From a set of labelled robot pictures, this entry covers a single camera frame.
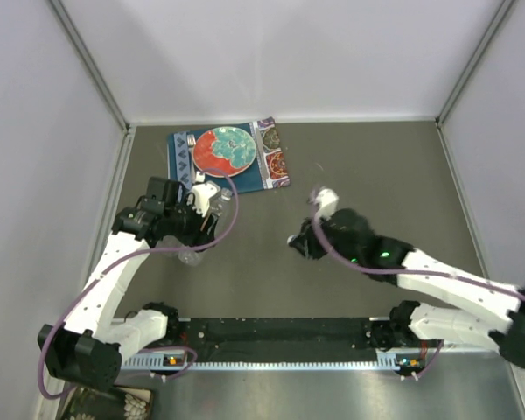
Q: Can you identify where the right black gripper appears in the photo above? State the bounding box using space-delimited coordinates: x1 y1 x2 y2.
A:
290 210 361 264

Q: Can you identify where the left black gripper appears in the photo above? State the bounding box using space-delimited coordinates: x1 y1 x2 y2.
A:
164 195 219 253

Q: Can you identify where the clear bottle orange base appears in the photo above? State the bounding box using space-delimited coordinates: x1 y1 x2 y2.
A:
178 181 234 267

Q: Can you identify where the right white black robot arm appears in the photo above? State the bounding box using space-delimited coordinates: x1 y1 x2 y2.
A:
287 208 525 369

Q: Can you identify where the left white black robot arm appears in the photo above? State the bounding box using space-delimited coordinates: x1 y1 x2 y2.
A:
38 177 237 399

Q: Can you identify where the blue patterned placemat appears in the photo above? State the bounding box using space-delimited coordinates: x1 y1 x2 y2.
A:
167 123 264 193

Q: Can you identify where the colourful mandala napkin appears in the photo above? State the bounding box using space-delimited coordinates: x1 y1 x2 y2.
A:
250 117 291 190

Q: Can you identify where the silver fork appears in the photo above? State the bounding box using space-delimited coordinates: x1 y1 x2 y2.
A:
186 134 196 158

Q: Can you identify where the red teal patterned plate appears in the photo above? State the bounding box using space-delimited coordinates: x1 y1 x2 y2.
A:
192 126 257 178

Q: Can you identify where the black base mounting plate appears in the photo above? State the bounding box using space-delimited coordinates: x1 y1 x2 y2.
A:
170 318 422 362

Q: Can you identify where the silver knife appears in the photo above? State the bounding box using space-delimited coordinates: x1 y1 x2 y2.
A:
253 121 269 186

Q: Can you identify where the floral patterned box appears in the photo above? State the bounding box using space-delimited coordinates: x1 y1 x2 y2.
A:
58 387 154 420

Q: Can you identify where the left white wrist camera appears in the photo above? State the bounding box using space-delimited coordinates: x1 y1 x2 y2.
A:
185 171 221 216

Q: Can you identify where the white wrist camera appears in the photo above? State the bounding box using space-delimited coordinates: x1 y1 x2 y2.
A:
185 171 221 216
308 186 339 220

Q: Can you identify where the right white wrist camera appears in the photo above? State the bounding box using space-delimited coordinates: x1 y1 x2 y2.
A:
308 186 339 220

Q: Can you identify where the aluminium frame rail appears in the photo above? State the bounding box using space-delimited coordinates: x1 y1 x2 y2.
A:
52 317 525 356

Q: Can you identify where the grey slotted cable duct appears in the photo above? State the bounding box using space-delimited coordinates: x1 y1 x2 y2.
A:
121 352 425 373

